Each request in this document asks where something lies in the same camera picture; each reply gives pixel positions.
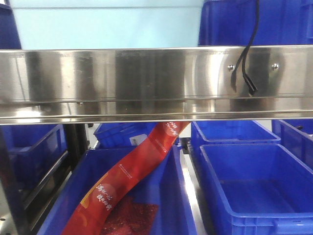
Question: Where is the dark blue bin front right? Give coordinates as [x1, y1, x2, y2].
[199, 144, 313, 235]

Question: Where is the dark blue bin back right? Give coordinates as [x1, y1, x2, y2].
[191, 120, 281, 156]

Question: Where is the dark blue bin upper left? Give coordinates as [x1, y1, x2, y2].
[0, 0, 22, 49]

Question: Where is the red printed packaging strip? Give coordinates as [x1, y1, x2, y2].
[62, 121, 189, 235]

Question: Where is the dark blue bin upper shelf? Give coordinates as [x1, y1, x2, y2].
[198, 0, 313, 46]

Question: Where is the dark blue bin far right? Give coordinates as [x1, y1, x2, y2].
[271, 119, 313, 169]

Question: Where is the black cable with connector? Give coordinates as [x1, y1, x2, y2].
[241, 0, 261, 96]

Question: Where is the light blue plastic bin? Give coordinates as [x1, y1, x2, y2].
[10, 0, 203, 49]

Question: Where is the right rail screw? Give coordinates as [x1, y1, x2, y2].
[271, 63, 280, 71]

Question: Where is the dark blue bin back left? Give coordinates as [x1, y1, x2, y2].
[0, 124, 67, 190]

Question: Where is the dark blue bin back centre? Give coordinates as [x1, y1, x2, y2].
[93, 121, 181, 149]

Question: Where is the dark blue bin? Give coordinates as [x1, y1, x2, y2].
[191, 120, 281, 156]
[38, 146, 197, 235]
[93, 121, 181, 149]
[0, 124, 67, 190]
[0, 0, 22, 49]
[199, 144, 313, 235]
[271, 119, 313, 169]

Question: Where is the stainless steel shelf rail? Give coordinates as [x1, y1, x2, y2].
[0, 45, 313, 124]

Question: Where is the left rail screw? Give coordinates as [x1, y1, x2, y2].
[227, 65, 235, 71]

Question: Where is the red mesh packet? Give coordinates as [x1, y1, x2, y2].
[100, 196, 159, 235]

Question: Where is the dark blue bin front centre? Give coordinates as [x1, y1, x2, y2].
[38, 146, 197, 235]

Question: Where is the rail screw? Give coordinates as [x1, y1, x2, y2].
[227, 65, 235, 71]
[271, 63, 280, 71]

